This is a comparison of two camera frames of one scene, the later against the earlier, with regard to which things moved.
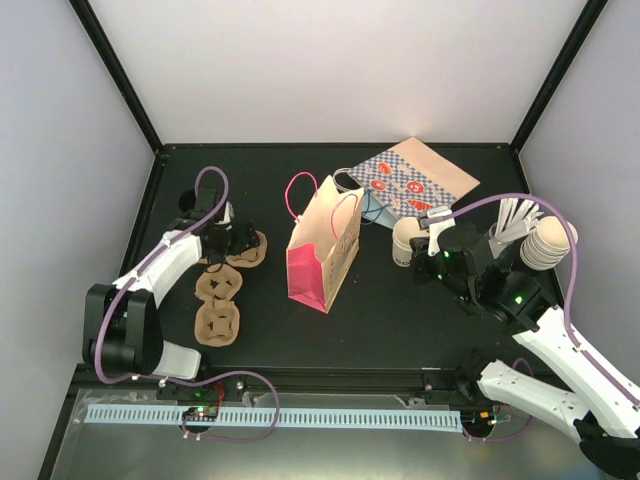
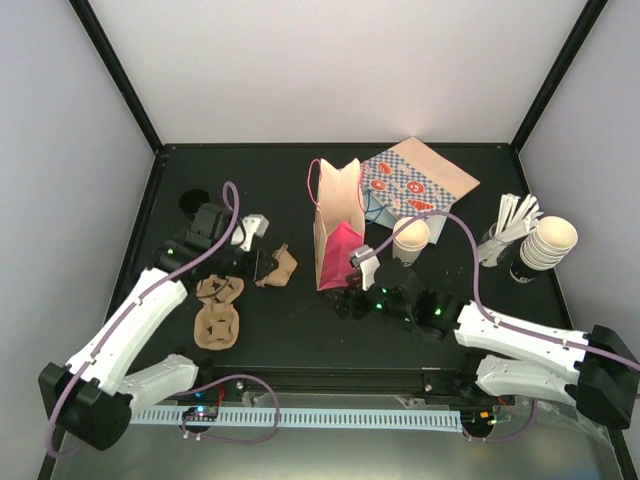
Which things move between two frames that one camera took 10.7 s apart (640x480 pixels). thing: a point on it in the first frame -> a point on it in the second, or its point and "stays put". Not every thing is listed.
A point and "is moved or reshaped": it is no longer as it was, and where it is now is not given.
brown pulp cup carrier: (217, 290) -> (279, 276)
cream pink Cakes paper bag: (322, 258) is moved or reshaped
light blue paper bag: (374, 211) stays put
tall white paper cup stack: (550, 244) stays put
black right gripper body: (453, 283) -> (361, 309)
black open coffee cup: (187, 200) stays put
